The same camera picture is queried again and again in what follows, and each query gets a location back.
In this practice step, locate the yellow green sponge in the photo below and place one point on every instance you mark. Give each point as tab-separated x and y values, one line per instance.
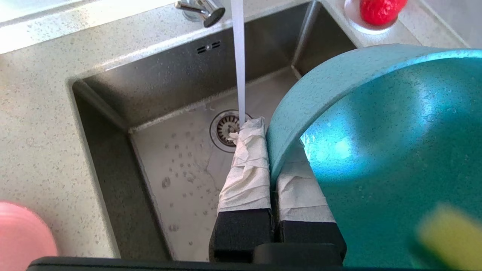
452	237

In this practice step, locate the small white dish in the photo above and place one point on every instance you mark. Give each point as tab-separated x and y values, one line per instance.
352	19

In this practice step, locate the running water stream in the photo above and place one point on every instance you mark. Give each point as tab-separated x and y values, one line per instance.
238	56

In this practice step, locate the chrome faucet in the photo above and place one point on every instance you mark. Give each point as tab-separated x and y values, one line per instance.
201	11

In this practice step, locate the round metal drain strainer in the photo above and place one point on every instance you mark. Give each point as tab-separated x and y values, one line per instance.
224	130

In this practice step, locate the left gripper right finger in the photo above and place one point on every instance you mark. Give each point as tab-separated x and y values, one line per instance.
301	199

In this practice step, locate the stainless steel sink basin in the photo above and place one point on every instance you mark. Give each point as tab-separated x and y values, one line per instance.
150	82

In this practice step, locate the teal bowl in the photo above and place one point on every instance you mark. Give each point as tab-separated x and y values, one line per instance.
376	150

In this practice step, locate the red apple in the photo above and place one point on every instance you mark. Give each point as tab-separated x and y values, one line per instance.
380	11

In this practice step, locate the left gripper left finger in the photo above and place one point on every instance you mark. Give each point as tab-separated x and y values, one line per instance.
246	180

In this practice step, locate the pink plate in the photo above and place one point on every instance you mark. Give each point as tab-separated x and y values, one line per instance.
22	237

